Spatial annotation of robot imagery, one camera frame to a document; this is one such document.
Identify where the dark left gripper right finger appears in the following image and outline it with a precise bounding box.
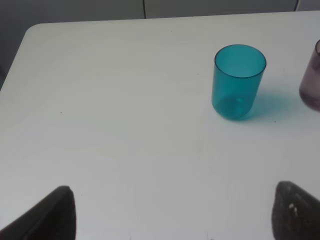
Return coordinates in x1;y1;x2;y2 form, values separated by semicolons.
271;181;320;240

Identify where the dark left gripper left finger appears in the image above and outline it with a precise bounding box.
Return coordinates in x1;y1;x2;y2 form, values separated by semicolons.
0;186;77;240

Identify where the pink translucent plastic cup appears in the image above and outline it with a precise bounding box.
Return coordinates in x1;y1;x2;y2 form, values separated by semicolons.
299;40;320;112

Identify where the teal translucent plastic cup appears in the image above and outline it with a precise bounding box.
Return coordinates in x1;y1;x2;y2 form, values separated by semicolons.
211;44;267;120

